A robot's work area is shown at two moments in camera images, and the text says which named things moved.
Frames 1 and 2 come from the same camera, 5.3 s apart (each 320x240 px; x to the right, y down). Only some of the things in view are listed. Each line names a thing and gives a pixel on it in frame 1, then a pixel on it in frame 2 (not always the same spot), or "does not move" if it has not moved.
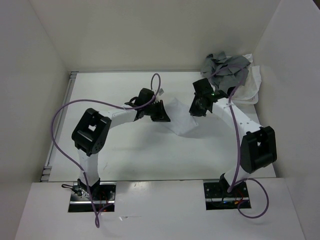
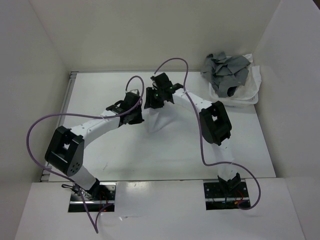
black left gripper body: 151,110 → 136,117
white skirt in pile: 248,93 does not move
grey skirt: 225,72 does not move
